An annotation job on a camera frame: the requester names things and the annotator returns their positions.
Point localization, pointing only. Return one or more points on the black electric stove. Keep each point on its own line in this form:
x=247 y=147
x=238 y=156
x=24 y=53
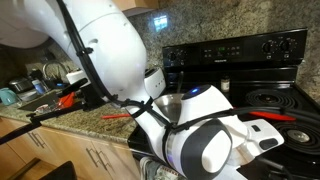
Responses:
x=266 y=83

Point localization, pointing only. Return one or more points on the red plastic utensil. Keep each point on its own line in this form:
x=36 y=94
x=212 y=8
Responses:
x=115 y=116

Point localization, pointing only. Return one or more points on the grey floral towel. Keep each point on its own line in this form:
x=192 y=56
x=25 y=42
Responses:
x=156 y=170

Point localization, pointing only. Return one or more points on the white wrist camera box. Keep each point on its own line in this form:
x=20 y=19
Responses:
x=263 y=135

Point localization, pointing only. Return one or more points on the wooden upper cabinet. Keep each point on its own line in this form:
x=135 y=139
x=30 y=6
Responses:
x=136 y=5

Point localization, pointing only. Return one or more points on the dark metal pot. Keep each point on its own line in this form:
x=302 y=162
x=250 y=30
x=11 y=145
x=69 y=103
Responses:
x=20 y=84

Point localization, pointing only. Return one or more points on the orange red plastic tool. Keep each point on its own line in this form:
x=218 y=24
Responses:
x=68 y=99

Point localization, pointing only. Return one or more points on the small spice jar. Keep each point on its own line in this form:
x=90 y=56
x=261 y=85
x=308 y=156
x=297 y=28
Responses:
x=225 y=84

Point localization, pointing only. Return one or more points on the black coil burner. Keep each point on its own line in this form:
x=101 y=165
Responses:
x=271 y=98
x=300 y=136

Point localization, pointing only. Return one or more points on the blue cup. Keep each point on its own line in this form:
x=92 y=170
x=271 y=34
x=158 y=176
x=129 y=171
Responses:
x=39 y=86

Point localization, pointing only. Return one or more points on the arched metal faucet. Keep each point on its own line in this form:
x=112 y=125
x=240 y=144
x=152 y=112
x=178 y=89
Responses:
x=55 y=62

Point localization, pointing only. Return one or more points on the kitchen sink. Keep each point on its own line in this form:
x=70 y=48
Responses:
x=40 y=100

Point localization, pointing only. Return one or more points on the teal cup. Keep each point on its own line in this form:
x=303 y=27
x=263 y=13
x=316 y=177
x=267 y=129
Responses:
x=7 y=95

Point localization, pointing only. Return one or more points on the black stove knob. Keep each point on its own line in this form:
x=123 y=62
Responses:
x=172 y=56
x=268 y=47
x=287 y=45
x=182 y=55

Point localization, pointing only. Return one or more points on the clear glass jar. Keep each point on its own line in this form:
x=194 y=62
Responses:
x=45 y=107

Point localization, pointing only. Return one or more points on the wooden lower cabinets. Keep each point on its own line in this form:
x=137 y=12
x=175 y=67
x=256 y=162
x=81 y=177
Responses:
x=66 y=150

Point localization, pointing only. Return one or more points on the red silicone spatula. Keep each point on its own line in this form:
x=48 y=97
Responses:
x=271 y=115

